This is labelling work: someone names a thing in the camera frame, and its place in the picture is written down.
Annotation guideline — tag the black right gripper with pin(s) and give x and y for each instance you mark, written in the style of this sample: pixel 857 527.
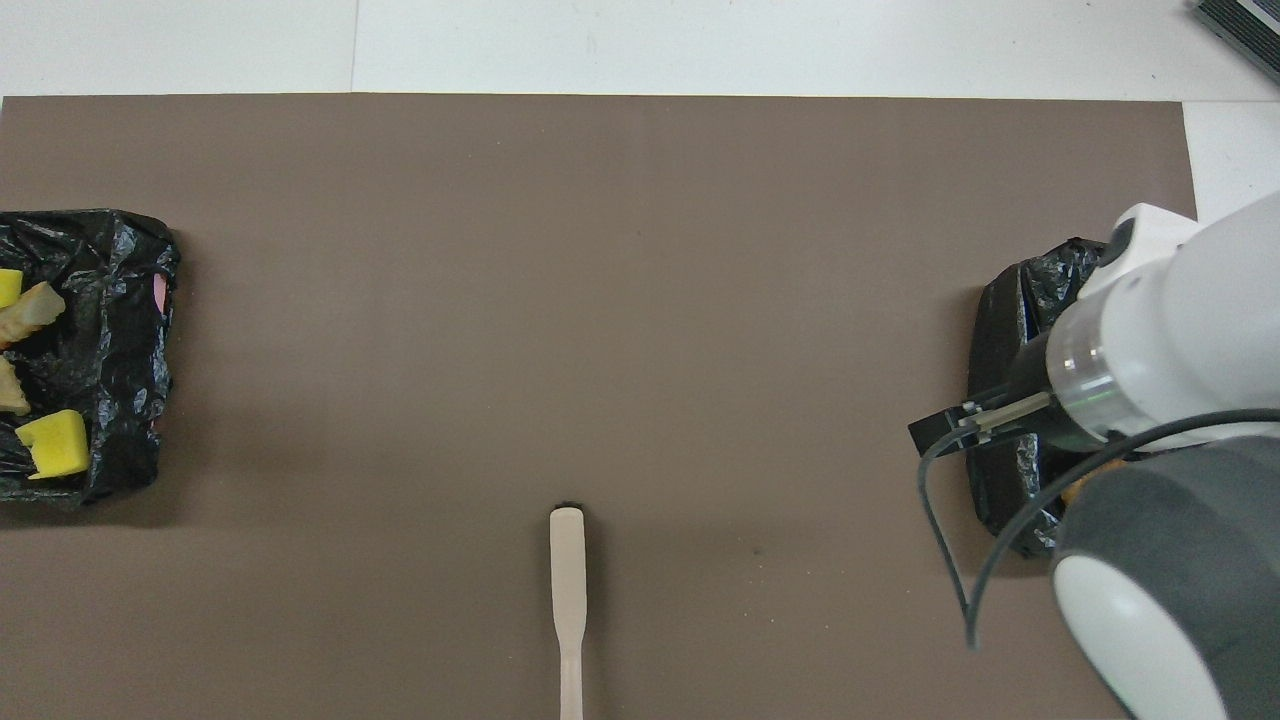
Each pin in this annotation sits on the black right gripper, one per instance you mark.
pixel 1035 390

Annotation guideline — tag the brown bread roll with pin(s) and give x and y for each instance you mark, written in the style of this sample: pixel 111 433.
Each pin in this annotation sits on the brown bread roll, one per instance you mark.
pixel 1074 490

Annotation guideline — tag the beige hand brush black bristles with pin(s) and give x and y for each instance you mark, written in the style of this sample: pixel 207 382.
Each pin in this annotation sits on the beige hand brush black bristles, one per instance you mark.
pixel 568 580

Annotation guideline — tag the yellow sponge piece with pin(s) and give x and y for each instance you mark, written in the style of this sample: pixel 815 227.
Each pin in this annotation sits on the yellow sponge piece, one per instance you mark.
pixel 58 445
pixel 7 288

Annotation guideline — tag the orange croissant piece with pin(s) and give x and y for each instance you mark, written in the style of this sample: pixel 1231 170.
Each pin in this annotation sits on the orange croissant piece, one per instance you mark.
pixel 35 310

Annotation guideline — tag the pale bread chunk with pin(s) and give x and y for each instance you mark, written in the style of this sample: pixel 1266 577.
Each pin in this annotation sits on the pale bread chunk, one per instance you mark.
pixel 10 388

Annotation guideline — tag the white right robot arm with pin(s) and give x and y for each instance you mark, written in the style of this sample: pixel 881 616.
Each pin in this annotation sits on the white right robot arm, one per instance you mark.
pixel 1180 350

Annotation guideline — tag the black trash bag bin pink spot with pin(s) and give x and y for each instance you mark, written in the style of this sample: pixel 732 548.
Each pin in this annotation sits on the black trash bag bin pink spot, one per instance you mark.
pixel 110 330

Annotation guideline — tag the brown table mat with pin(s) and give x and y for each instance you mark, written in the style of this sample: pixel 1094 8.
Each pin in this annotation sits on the brown table mat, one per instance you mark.
pixel 600 300

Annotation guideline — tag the dark grey ridged object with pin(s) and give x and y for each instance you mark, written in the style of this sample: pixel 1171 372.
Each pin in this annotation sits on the dark grey ridged object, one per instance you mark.
pixel 1245 25

